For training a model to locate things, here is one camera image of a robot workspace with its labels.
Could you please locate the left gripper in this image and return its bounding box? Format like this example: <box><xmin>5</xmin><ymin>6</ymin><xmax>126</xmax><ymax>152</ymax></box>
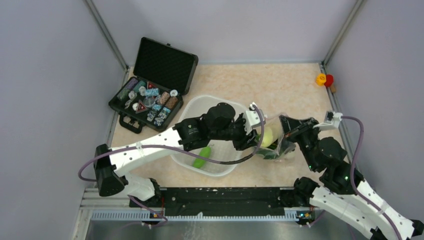
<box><xmin>210</xmin><ymin>113</ymin><xmax>260</xmax><ymax>151</ymax></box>

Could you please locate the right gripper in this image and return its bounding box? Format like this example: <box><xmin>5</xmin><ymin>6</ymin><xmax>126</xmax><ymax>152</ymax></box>
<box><xmin>278</xmin><ymin>114</ymin><xmax>322</xmax><ymax>171</ymax></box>

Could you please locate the clear zip top bag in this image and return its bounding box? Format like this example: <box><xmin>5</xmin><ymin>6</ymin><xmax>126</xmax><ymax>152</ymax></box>
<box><xmin>255</xmin><ymin>112</ymin><xmax>296</xmax><ymax>162</ymax></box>

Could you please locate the white radish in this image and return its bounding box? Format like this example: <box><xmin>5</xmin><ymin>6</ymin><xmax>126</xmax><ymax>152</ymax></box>
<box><xmin>260</xmin><ymin>127</ymin><xmax>275</xmax><ymax>148</ymax></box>

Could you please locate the green bok choy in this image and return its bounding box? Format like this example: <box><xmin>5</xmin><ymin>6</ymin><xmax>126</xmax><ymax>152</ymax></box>
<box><xmin>256</xmin><ymin>145</ymin><xmax>295</xmax><ymax>161</ymax></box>

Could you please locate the light green small cucumber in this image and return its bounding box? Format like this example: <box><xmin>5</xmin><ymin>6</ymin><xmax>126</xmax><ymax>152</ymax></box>
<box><xmin>191</xmin><ymin>146</ymin><xmax>212</xmax><ymax>169</ymax></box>

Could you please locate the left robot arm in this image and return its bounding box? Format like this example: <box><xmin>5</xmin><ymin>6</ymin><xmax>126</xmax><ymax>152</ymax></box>
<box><xmin>93</xmin><ymin>102</ymin><xmax>266</xmax><ymax>207</ymax></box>

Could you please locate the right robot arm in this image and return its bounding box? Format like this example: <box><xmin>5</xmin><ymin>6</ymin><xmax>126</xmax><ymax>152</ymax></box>
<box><xmin>279</xmin><ymin>111</ymin><xmax>424</xmax><ymax>240</ymax></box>

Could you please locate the red yellow emergency button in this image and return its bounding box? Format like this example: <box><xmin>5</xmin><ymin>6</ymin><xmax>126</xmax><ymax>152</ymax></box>
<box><xmin>315</xmin><ymin>73</ymin><xmax>336</xmax><ymax>94</ymax></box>

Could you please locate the black open case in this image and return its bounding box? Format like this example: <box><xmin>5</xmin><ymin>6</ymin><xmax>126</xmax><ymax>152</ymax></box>
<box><xmin>108</xmin><ymin>37</ymin><xmax>199</xmax><ymax>134</ymax></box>

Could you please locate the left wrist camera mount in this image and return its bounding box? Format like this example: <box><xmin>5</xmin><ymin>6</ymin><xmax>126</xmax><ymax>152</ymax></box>
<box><xmin>242</xmin><ymin>102</ymin><xmax>266</xmax><ymax>133</ymax></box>

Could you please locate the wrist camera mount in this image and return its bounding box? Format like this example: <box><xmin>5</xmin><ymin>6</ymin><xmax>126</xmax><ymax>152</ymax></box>
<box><xmin>313</xmin><ymin>111</ymin><xmax>343</xmax><ymax>131</ymax></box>
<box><xmin>242</xmin><ymin>102</ymin><xmax>266</xmax><ymax>133</ymax></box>

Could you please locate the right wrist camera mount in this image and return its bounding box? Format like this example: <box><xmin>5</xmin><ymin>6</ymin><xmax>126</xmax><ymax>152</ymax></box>
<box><xmin>313</xmin><ymin>111</ymin><xmax>343</xmax><ymax>131</ymax></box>

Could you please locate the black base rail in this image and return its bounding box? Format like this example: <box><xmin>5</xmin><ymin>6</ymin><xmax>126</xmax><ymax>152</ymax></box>
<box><xmin>80</xmin><ymin>187</ymin><xmax>321</xmax><ymax>226</ymax></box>

